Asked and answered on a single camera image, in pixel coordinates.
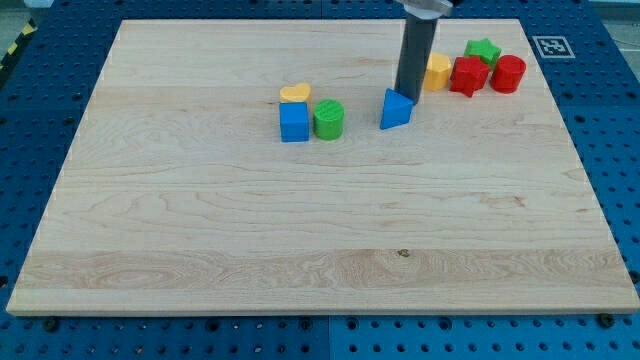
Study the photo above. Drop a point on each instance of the yellow hexagon block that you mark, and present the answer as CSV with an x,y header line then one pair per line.
x,y
438,72

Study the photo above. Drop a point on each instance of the white fiducial marker tag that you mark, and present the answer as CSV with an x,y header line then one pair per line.
x,y
553,47

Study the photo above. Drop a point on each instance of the yellow heart block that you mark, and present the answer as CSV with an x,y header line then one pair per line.
x,y
300,92

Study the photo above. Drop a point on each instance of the wooden board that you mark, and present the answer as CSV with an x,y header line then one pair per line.
x,y
178,197

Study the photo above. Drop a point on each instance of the blue cube block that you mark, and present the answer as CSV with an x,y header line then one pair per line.
x,y
294,122

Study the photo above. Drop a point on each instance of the red star block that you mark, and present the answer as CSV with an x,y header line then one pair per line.
x,y
469,75

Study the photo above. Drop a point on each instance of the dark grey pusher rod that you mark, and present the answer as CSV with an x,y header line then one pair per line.
x,y
416,47

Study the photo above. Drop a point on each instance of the red cylinder block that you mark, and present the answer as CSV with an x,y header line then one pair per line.
x,y
508,73

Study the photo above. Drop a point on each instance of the blue triangle block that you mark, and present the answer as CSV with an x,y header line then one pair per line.
x,y
396,110

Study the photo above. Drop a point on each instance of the green cylinder block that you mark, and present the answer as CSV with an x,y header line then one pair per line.
x,y
328,116

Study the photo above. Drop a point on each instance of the green star block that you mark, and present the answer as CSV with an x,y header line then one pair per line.
x,y
485,49

